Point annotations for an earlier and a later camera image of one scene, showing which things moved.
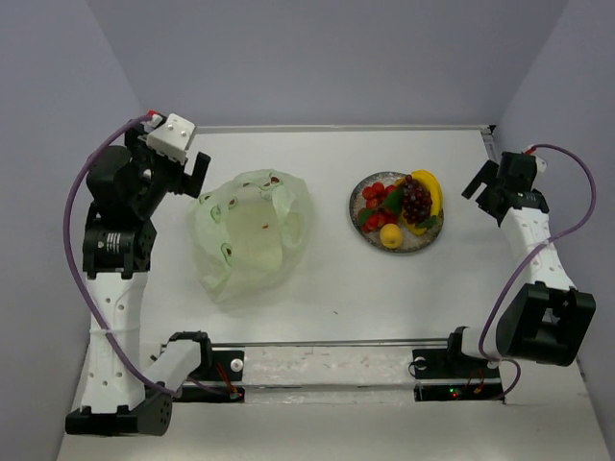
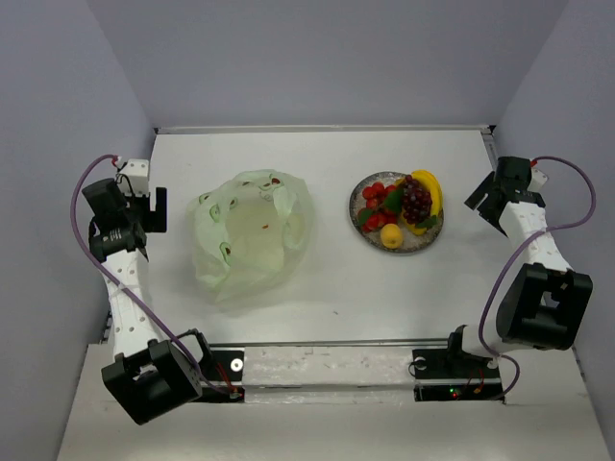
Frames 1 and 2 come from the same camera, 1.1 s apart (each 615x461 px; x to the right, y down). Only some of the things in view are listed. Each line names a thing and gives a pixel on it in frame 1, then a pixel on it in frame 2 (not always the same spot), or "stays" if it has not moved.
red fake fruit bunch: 383,205 stays
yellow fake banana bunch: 434,190 stays
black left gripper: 190,183 -> 154,222
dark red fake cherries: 417,201 stays
